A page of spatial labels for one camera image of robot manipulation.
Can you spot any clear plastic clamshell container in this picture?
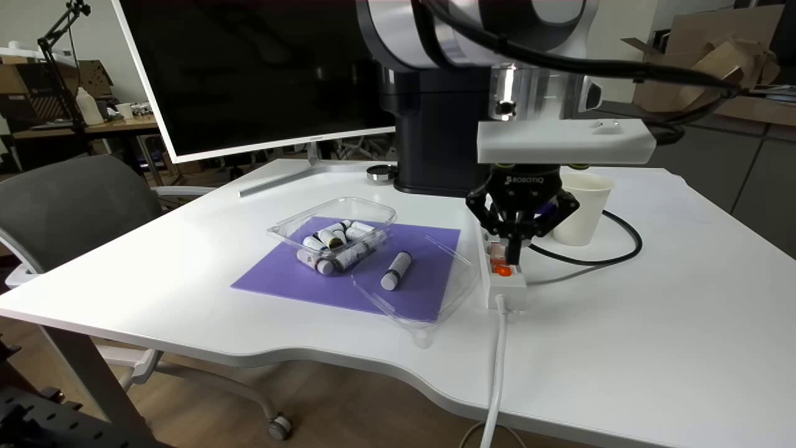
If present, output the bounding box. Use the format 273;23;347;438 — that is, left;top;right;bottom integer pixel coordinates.
267;195;494;348

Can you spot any grey counter cabinet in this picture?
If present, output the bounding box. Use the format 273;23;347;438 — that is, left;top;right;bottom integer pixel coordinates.
594;103;796;261

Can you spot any wooden background desk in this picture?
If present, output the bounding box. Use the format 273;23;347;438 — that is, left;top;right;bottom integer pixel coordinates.
5;114;163;169

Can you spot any small open cardboard box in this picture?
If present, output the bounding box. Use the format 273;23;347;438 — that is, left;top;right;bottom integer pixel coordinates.
619;35;761;114

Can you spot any white extension power strip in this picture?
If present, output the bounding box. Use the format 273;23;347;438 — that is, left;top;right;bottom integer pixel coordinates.
482;232;533;293

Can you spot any grey office chair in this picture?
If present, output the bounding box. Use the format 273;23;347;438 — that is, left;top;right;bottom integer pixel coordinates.
0;154;300;443

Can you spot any white paper cup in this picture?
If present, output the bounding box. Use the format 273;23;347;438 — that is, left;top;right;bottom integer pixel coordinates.
551;169;617;249

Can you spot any black perforated base board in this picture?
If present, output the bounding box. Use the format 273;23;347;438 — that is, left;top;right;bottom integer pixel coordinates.
0;337;163;448

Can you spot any purple paper sheet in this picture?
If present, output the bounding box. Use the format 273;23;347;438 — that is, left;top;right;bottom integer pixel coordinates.
229;217;464;326

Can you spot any flat cardboard box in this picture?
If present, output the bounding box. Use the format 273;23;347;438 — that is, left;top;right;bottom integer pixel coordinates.
717;93;796;130

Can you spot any grey table leg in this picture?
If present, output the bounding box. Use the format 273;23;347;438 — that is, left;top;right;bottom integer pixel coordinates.
37;326;159;448

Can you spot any tall cardboard box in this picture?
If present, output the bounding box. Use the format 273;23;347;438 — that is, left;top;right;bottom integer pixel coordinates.
665;3;786;63

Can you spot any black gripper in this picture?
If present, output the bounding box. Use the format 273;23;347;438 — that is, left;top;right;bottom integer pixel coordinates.
466;161;582;268

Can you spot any white power strip cable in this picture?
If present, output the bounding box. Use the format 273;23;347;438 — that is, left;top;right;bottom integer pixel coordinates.
479;291;510;448

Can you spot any white plastic bottle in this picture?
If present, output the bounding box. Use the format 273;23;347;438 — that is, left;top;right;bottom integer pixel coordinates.
72;86;107;127

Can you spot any white tube grey cap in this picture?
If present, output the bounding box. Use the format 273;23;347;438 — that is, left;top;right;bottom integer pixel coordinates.
379;249;416;293

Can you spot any white tube yellow band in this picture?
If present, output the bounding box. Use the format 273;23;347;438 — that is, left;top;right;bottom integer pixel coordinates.
319;222;350;251

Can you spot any white framed computer monitor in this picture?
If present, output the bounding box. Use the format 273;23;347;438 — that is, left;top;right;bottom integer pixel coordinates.
110;0;401;166

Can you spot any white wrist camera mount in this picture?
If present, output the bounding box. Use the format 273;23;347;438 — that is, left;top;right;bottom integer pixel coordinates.
476;118;659;169

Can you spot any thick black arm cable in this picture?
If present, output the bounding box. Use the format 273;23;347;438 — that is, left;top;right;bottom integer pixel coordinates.
411;0;751;119

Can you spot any black plug with cable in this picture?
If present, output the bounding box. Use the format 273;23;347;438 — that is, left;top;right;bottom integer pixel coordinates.
531;210;647;268

